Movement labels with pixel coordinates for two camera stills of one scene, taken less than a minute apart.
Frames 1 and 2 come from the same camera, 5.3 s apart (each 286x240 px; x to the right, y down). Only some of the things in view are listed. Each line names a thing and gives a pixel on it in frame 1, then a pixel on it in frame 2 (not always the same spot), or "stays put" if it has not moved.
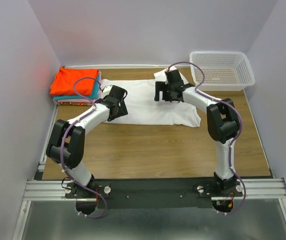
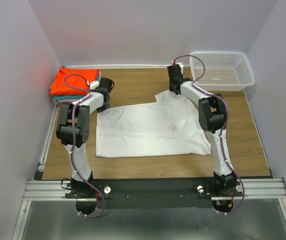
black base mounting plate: x=135 y=193 stays put
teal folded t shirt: x=94 y=95 stays put
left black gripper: x=123 y=111 to x=99 y=109
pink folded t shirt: x=79 y=102 stays put
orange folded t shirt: x=63 y=82 stays put
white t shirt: x=142 y=108 to x=170 y=127
